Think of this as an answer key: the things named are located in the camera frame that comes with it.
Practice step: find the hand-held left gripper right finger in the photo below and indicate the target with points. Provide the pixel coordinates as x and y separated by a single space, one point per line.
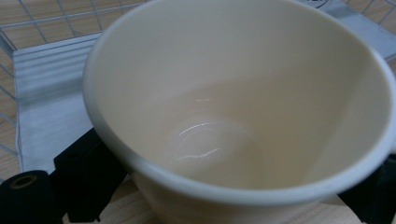
376 196

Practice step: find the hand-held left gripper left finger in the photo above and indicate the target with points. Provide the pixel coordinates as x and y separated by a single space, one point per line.
90 174

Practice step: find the cream ceramic mug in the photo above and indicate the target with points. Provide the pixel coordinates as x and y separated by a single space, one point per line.
236 102

